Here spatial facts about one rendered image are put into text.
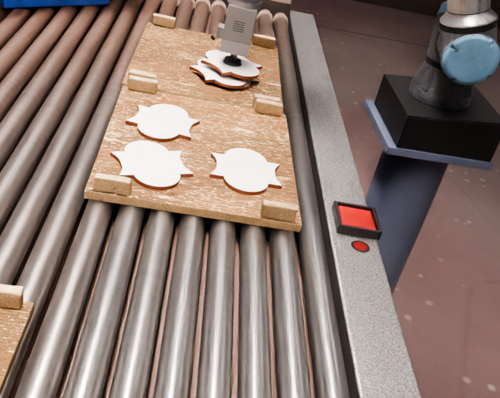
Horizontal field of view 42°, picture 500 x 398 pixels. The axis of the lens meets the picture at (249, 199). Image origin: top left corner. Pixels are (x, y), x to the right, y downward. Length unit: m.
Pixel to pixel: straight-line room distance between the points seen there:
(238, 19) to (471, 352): 1.53
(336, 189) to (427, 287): 1.51
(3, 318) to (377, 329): 0.49
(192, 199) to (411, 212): 0.82
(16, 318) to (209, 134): 0.59
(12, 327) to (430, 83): 1.14
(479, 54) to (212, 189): 0.65
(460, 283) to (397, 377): 1.92
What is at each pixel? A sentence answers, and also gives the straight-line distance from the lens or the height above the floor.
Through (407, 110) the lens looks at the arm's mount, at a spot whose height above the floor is 0.96.
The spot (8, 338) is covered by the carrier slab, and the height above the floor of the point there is 0.94.
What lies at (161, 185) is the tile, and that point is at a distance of 1.06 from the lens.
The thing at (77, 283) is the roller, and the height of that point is 0.92.
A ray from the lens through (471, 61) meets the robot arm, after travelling 1.45.
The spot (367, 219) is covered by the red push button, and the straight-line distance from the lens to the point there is 1.14.
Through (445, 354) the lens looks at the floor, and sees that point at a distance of 2.42.
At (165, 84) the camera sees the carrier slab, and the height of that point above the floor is 0.94.
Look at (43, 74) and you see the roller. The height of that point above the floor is 0.92.
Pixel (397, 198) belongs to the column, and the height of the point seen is 0.70.
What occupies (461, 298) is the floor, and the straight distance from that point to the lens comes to 2.72.
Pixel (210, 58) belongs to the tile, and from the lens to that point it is 1.51.
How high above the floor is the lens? 1.51
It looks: 32 degrees down
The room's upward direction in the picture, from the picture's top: 14 degrees clockwise
